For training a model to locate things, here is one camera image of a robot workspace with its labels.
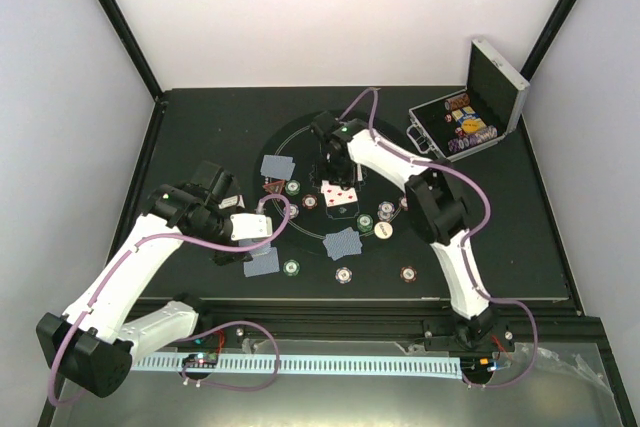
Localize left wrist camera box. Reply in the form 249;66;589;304
229;213;273;242

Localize red triangle marker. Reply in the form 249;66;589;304
262;179;286;195

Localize left black frame post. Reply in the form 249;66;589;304
97;0;163;100

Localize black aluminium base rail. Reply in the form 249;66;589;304
196;301;610;352

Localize white slotted cable duct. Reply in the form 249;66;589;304
132;352;462;380

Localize blue chips seat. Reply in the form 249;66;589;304
285;204;299;219
377;201;395;222

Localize right black frame post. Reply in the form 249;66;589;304
520;0;578;81

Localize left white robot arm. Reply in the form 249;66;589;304
36;162;275;406

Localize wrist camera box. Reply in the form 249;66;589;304
310;111;341;143
229;213;273;242

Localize brown chip stack front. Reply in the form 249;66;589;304
400;266;417;283

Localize white dealer button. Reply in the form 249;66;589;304
374;221;393;240

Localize aluminium poker case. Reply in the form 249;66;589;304
406;37;530;162

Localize blue playing card box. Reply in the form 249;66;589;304
451;106;487;134

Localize dealt card seat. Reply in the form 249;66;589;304
260;155;280;178
323;232;351;260

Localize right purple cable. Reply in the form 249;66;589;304
342;87;540;391

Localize burn card off mat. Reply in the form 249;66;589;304
243;250;280;278

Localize green chip stack front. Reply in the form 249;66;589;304
282;259;300;277

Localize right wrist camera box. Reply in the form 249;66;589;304
310;111;341;143

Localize green chips seat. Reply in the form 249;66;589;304
285;180;301;196
356;214;374;233

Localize purple cable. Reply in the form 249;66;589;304
342;87;540;391
47;195;292;407

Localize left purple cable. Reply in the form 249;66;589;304
47;195;292;407

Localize white card box tray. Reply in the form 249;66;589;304
219;194;245;209

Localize orange chip row in case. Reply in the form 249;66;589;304
445;93;470;111

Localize blue chip stack front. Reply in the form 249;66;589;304
335;267;353;284

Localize orange big blind button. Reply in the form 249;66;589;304
462;119;482;132

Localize dealt card bottom seat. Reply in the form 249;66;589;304
323;232;351;260

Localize round black poker mat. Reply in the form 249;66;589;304
253;114;411;255

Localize black frame post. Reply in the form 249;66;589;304
97;0;163;100
520;0;578;81

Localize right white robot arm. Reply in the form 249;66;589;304
310;112;496;350

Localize purple chip row in case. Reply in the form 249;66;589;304
448;137;471;154

